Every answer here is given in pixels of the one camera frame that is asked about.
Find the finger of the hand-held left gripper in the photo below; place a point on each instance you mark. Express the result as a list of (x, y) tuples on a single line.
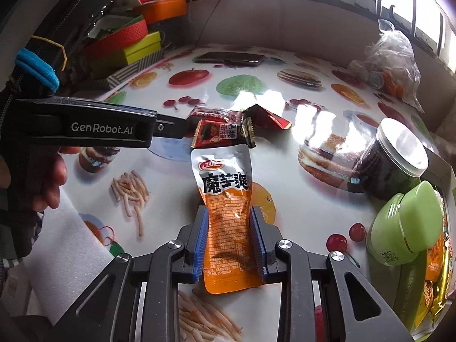
[(139, 110), (171, 127)]

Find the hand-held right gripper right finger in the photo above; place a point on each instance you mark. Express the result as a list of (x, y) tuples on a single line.
[(257, 242)]

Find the fruit print tablecloth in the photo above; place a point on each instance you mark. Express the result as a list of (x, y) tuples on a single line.
[(302, 203)]

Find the clear plastic bag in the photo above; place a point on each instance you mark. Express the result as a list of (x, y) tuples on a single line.
[(392, 64)]

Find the orange snack packet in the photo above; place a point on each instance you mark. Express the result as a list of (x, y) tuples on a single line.
[(435, 256), (224, 185)]

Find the gold foil packet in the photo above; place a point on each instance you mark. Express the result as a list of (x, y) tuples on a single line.
[(441, 292)]

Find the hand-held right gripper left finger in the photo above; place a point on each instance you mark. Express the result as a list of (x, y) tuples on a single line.
[(201, 242)]

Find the striped box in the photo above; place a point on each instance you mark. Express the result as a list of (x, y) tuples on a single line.
[(131, 73)]

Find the orange box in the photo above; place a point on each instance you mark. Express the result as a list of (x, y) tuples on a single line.
[(160, 9)]

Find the blue elastic band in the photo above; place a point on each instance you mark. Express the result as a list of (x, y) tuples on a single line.
[(35, 66)]

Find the dark jar white lid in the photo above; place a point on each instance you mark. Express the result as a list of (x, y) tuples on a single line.
[(388, 164)]

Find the small red candy packet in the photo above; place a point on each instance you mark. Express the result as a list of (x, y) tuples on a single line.
[(217, 133)]

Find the green gift box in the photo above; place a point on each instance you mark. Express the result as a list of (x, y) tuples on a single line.
[(409, 292)]

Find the green jar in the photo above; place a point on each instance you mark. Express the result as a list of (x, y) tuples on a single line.
[(402, 228)]

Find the red black snack packet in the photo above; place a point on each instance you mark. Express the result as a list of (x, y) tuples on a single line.
[(267, 117)]

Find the black phone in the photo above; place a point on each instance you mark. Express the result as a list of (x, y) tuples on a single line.
[(229, 59)]

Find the person's left hand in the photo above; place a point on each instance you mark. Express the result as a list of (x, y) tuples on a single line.
[(42, 181)]

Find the lime green box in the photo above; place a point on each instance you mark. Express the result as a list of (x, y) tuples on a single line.
[(131, 51)]

